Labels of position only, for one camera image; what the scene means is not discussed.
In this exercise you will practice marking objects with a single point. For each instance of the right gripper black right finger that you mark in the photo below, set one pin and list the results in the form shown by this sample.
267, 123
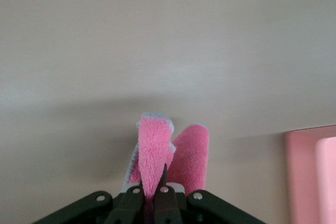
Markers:
168, 205

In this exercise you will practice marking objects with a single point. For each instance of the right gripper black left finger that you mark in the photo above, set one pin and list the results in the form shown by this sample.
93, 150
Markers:
126, 205

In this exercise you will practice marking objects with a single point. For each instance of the pink and grey cloth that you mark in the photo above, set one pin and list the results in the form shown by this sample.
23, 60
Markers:
152, 150

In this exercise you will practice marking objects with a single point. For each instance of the pink plastic bin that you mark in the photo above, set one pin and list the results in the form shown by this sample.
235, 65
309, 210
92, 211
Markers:
309, 176

